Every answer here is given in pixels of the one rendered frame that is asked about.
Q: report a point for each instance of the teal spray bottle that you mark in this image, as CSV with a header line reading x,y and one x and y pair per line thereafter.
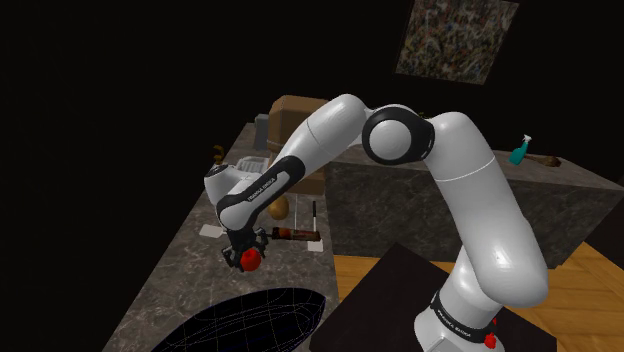
x,y
518,154

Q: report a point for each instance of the black and white pen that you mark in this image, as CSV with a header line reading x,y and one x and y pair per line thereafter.
x,y
314,217

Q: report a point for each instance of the gold curved hook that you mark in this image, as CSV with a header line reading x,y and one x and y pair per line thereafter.
x,y
219,153

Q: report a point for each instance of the brown cardboard box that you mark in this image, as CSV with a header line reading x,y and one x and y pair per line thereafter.
x,y
287,117

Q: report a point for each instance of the dark brown bar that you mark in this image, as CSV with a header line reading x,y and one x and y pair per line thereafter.
x,y
297,234

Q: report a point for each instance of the golden brown potato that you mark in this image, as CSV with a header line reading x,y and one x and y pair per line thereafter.
x,y
279,208

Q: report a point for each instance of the white paper sheet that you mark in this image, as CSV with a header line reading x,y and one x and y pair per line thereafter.
x,y
211,231
316,246

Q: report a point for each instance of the dark robot stand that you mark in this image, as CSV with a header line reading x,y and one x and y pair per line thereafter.
x,y
380,302

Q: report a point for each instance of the speckled wall picture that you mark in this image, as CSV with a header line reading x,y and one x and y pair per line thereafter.
x,y
456,39

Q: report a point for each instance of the thin white stick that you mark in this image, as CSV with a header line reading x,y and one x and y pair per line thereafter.
x,y
296,209

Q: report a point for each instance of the red apple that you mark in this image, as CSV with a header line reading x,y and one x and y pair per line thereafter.
x,y
251,262

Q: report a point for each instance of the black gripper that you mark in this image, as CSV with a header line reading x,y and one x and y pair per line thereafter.
x,y
242,239

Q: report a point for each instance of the grey box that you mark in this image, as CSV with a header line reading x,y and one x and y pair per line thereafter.
x,y
261,131

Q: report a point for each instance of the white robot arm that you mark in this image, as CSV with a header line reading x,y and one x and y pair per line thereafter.
x,y
480,195

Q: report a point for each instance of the brown oblong thing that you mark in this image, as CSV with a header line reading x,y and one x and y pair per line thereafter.
x,y
543,161

